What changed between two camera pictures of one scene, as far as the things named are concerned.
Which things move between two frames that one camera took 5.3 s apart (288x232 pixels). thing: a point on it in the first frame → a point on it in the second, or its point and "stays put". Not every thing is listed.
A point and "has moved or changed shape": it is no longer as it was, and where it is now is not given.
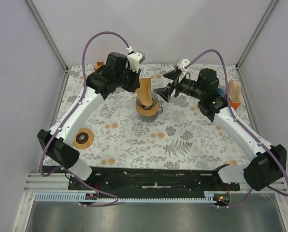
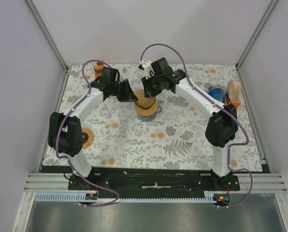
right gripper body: x=179 y=87 → x=152 y=85
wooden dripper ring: x=150 y=112 stays put
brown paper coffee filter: x=144 y=91 has moved or changed shape
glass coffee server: x=151 y=118 stays put
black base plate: x=108 y=182 stays put
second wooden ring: x=84 y=137 stays put
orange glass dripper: x=99 y=64 stays put
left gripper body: x=132 y=78 → x=119 y=91
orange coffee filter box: x=235 y=94 stays put
